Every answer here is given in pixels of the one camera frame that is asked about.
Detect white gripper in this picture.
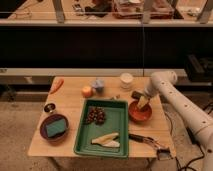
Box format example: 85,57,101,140
137,82,157,109

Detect orange red bowl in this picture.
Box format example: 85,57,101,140
128,101,152,122

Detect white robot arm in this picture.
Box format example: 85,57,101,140
137,71,213,171

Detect small metal object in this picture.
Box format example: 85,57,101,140
111,95,120,100

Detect white cup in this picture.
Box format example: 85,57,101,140
120,73,133,89

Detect green plastic tray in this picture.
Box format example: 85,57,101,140
74,99,129,158

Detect small blue grey toy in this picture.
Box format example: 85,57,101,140
92,78,104,93

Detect bunch of dark grapes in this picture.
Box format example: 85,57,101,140
85,107,106,125

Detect orange fruit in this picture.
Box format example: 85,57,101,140
82,86,93,98

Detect orange carrot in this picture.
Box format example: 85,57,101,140
49,79,64,94

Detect teal sponge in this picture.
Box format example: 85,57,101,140
46,119,66,137

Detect dark purple bowl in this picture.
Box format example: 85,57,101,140
40,114,69,141

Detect small metal cup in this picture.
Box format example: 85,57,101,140
44,103,56,113

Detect black handled brush tool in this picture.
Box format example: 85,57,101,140
129,134,172,160

